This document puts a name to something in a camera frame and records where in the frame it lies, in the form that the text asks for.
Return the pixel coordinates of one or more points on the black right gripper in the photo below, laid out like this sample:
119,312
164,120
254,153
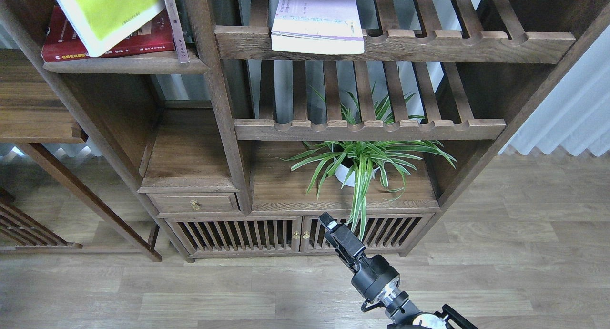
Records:
374,278

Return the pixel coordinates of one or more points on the white lavender paperback book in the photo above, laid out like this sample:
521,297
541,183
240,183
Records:
330,27

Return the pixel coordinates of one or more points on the yellow green paperback book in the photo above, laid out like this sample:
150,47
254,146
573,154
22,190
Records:
101,24

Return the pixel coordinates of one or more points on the red paperback book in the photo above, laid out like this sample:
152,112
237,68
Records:
63,44

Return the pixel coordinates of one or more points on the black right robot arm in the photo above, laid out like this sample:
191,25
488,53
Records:
408,316

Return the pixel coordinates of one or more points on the white plant pot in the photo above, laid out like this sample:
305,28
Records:
342,176

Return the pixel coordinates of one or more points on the green spider plant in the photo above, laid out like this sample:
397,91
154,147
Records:
363,158

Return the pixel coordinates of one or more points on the dark wooden bookshelf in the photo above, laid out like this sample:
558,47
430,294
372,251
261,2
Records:
140,137

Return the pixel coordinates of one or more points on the brass drawer knob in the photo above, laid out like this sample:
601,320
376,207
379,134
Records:
195,205

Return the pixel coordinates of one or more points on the thin upright book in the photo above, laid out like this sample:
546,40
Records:
178,37

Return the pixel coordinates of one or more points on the white curtain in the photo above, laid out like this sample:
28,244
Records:
575,116

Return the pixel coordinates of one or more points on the dark wooden slatted bench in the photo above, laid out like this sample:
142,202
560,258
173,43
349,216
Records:
24,234

